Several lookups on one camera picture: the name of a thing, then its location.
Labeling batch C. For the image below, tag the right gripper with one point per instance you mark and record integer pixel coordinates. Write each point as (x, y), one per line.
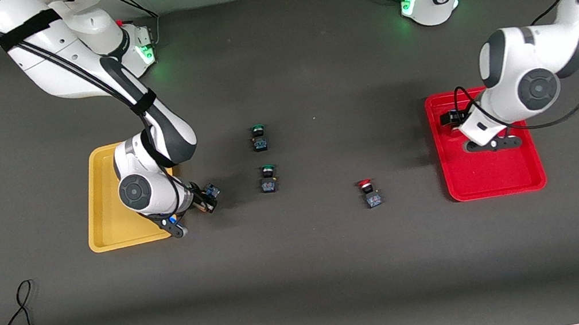
(199, 196)

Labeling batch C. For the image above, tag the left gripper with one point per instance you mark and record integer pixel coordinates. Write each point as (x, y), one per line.
(455, 117)

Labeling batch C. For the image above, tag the red push button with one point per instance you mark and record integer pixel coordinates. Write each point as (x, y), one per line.
(455, 120)
(371, 195)

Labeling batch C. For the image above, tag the yellow push button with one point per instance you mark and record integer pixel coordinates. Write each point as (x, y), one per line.
(212, 190)

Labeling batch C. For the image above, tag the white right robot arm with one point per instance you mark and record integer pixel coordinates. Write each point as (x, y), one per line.
(53, 66)

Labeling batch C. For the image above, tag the red plastic tray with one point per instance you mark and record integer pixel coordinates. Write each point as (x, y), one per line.
(491, 171)

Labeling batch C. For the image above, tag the green push button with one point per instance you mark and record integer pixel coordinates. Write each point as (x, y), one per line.
(260, 138)
(268, 180)

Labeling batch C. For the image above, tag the yellow plastic tray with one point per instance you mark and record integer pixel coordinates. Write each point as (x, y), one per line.
(106, 215)

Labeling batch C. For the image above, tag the dark grey table mat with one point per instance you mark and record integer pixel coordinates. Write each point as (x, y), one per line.
(307, 276)

